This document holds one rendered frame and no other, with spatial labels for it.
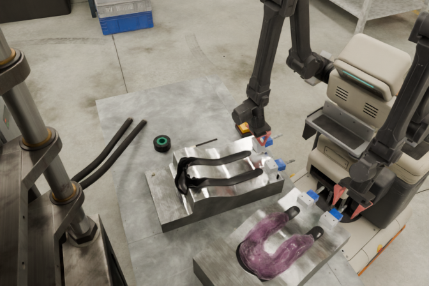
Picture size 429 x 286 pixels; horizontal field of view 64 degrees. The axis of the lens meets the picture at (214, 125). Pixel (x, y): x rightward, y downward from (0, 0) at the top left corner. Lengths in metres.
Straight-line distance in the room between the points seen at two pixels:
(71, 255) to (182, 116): 0.81
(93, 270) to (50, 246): 0.26
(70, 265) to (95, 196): 1.19
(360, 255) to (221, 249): 1.00
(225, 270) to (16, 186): 0.63
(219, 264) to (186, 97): 0.99
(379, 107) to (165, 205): 0.84
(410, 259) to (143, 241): 1.66
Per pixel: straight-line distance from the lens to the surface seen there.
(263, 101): 1.23
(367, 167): 1.05
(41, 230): 1.16
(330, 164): 1.59
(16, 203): 0.91
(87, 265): 1.35
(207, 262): 1.15
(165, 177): 1.40
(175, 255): 1.28
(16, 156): 1.01
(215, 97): 1.85
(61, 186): 1.15
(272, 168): 1.36
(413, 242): 2.53
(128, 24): 4.27
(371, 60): 1.24
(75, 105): 3.28
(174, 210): 1.30
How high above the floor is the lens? 1.95
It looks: 43 degrees down
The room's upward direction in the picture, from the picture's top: 1 degrees clockwise
